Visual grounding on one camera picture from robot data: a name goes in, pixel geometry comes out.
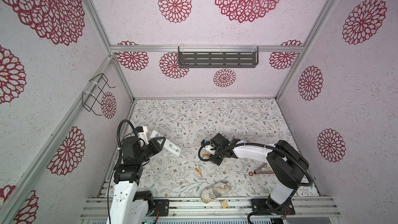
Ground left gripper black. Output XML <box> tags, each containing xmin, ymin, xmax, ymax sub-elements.
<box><xmin>136</xmin><ymin>136</ymin><xmax>165</xmax><ymax>164</ymax></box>

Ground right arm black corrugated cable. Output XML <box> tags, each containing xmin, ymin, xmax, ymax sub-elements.
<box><xmin>198</xmin><ymin>142</ymin><xmax>314</xmax><ymax>224</ymax></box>

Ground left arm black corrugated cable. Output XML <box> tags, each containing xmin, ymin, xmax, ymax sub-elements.
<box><xmin>116</xmin><ymin>119</ymin><xmax>139</xmax><ymax>148</ymax></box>

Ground crumpled patterned cloth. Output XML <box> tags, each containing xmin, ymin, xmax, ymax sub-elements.
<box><xmin>201</xmin><ymin>180</ymin><xmax>231</xmax><ymax>204</ymax></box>

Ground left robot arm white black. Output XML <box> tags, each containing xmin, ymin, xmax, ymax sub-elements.
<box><xmin>107</xmin><ymin>119</ymin><xmax>166</xmax><ymax>224</ymax></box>

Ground white remote control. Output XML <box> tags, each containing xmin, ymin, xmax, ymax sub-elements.
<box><xmin>150</xmin><ymin>130</ymin><xmax>181</xmax><ymax>157</ymax></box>

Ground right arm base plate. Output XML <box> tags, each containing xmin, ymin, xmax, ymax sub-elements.
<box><xmin>250</xmin><ymin>198</ymin><xmax>296</xmax><ymax>216</ymax></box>

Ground small wooden block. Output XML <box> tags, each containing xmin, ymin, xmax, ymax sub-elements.
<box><xmin>220</xmin><ymin>200</ymin><xmax>229</xmax><ymax>209</ymax></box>

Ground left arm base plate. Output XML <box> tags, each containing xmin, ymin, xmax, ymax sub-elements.
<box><xmin>149</xmin><ymin>199</ymin><xmax>170</xmax><ymax>217</ymax></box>

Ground red handled pliers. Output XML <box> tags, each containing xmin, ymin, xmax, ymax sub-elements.
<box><xmin>249</xmin><ymin>163</ymin><xmax>275</xmax><ymax>176</ymax></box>

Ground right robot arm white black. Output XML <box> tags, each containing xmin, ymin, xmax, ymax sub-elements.
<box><xmin>198</xmin><ymin>133</ymin><xmax>314</xmax><ymax>207</ymax></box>

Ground black wire wall rack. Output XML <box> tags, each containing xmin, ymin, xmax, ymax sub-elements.
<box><xmin>81</xmin><ymin>73</ymin><xmax>117</xmax><ymax>119</ymax></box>

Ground dark slotted wall shelf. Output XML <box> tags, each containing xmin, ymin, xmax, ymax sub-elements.
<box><xmin>177</xmin><ymin>47</ymin><xmax>259</xmax><ymax>68</ymax></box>

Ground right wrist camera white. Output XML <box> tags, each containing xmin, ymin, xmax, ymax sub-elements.
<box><xmin>203</xmin><ymin>144</ymin><xmax>217</xmax><ymax>156</ymax></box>

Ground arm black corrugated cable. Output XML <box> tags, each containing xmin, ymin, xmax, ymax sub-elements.
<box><xmin>116</xmin><ymin>119</ymin><xmax>139</xmax><ymax>148</ymax></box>
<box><xmin>198</xmin><ymin>142</ymin><xmax>314</xmax><ymax>224</ymax></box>

